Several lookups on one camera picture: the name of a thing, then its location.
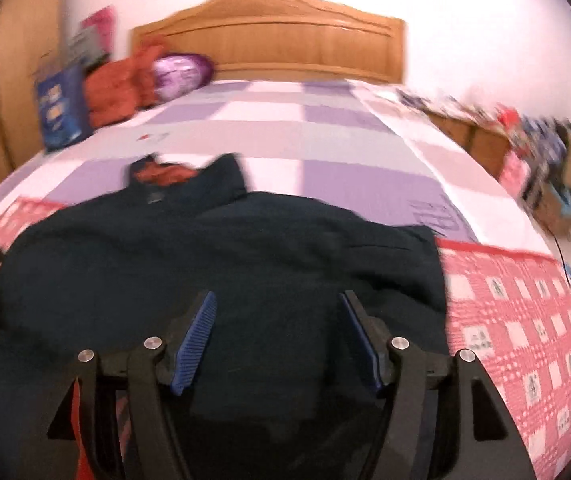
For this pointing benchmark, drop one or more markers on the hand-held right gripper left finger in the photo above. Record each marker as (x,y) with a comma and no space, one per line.
(193,347)

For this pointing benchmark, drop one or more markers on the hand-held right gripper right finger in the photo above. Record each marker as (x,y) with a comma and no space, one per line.
(365,347)

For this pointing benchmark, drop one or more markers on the dark navy padded jacket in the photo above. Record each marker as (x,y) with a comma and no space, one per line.
(265,260)

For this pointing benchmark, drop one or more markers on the red checkered printed blanket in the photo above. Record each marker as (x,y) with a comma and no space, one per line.
(505,310)

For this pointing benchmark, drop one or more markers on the blue gift bag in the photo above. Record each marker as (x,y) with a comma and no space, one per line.
(60,105)

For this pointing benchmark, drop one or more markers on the purple and white checked bedsheet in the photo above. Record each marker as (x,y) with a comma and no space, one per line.
(340,160)

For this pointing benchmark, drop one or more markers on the wooden wardrobe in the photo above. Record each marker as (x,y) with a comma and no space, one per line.
(20,60)

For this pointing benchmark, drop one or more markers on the pink bag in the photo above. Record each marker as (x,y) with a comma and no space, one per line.
(514,172)

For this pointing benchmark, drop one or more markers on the wooden nightstand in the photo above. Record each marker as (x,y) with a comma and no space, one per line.
(475,140)

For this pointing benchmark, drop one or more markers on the pink flat box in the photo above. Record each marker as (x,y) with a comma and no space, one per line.
(98,35)

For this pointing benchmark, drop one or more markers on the cluttered wooden side table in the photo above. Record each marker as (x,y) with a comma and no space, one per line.
(505,115)

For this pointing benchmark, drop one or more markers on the purple patterned pillow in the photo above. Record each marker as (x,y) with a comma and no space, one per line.
(183,75)

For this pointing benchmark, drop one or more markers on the wooden headboard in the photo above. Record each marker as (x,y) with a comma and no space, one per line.
(275,30)

